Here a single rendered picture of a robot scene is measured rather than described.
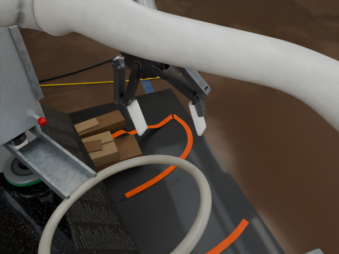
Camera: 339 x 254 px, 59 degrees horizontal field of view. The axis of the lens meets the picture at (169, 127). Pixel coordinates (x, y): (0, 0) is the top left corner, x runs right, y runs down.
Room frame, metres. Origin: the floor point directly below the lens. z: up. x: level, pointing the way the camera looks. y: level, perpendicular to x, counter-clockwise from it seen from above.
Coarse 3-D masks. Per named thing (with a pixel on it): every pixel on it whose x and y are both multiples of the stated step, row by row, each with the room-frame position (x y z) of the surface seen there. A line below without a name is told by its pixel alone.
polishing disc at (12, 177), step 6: (12, 156) 0.88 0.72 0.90; (6, 162) 0.85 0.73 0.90; (12, 162) 0.85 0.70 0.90; (18, 162) 0.85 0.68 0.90; (6, 168) 0.81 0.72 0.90; (12, 168) 0.81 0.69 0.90; (18, 168) 0.81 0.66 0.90; (6, 174) 0.78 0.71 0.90; (12, 174) 0.78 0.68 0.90; (18, 174) 0.78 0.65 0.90; (24, 174) 0.78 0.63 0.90; (30, 174) 0.78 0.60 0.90; (12, 180) 0.75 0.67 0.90; (18, 180) 0.75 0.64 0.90; (24, 180) 0.75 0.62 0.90; (30, 180) 0.75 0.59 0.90
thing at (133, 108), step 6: (132, 102) 0.46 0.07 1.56; (132, 108) 0.45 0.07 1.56; (138, 108) 0.46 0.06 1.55; (132, 114) 0.44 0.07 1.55; (138, 114) 0.46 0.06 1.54; (138, 120) 0.45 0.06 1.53; (144, 120) 0.46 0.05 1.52; (138, 126) 0.44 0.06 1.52; (144, 126) 0.45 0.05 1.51; (138, 132) 0.43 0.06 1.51
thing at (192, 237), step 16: (128, 160) 0.65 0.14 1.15; (144, 160) 0.64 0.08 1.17; (160, 160) 0.62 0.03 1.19; (176, 160) 0.60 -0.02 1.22; (96, 176) 0.60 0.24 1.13; (192, 176) 0.52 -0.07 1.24; (80, 192) 0.54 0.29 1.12; (208, 192) 0.44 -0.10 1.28; (64, 208) 0.48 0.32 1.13; (208, 208) 0.38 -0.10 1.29; (48, 224) 0.42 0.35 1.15; (48, 240) 0.37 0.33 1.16; (192, 240) 0.30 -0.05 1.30
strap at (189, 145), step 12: (168, 120) 2.07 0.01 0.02; (180, 120) 2.07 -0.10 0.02; (120, 132) 1.72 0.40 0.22; (132, 132) 1.81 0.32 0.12; (180, 156) 1.63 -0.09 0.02; (168, 168) 1.50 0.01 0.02; (156, 180) 1.38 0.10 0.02; (132, 192) 1.27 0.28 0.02; (240, 228) 0.98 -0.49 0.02; (228, 240) 0.90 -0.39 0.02; (216, 252) 0.82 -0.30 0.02
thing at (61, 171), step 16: (32, 128) 0.83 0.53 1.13; (32, 144) 0.78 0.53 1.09; (48, 144) 0.77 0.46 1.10; (32, 160) 0.70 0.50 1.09; (48, 160) 0.70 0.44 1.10; (64, 160) 0.70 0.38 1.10; (48, 176) 0.62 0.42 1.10; (64, 176) 0.62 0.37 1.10; (80, 176) 0.62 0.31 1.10; (64, 192) 0.53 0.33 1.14
